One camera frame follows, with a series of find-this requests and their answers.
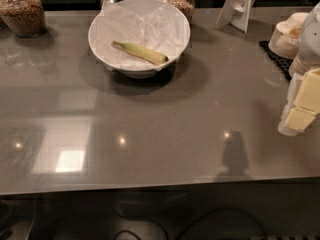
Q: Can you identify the yellow green banana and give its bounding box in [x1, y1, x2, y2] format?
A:
[112, 41, 169, 65]

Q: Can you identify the black mesh mat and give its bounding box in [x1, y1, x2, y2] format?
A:
[259, 41, 292, 82]

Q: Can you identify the left glass jar of grains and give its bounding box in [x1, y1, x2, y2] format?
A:
[0, 0, 46, 37]

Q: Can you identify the white paper bowl liner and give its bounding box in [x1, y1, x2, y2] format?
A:
[90, 0, 190, 72]

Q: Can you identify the white folded card stand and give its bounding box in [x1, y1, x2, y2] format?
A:
[214, 0, 256, 33]

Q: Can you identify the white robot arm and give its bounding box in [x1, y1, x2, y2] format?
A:
[278, 2, 320, 136]

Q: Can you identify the black cable under table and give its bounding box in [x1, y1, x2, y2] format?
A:
[113, 206, 268, 240]

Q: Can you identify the stack of paper plates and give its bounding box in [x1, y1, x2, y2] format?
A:
[289, 56, 320, 76]

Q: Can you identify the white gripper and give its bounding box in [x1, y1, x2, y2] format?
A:
[278, 68, 320, 136]

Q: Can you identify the white ceramic bowl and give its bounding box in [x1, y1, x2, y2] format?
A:
[87, 0, 191, 80]

